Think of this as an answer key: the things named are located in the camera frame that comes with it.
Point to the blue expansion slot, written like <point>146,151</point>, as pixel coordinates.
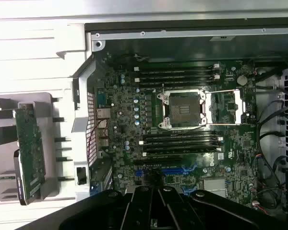
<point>172,171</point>

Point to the CPU socket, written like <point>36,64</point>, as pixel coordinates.
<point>182,107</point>

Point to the green motherboard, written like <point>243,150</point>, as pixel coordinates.
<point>242,148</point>

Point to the metal socket cover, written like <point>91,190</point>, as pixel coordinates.
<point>238,107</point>

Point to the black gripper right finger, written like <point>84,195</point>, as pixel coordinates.
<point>172,208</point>

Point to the metal socket locking lever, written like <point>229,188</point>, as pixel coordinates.
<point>223,91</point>
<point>225,124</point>

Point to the black long expansion slot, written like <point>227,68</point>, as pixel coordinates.
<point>158,161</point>

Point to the grey parts rack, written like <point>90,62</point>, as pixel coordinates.
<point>45,103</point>

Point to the green RAM stick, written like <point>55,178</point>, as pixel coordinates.
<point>2,177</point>

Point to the dark grey PC case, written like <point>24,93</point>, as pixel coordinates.
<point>81,115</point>

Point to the silver coin battery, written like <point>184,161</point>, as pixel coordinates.
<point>242,79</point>

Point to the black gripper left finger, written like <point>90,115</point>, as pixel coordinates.
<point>136,208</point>

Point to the silver chipset heatsink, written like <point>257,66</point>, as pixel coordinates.
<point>214,188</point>

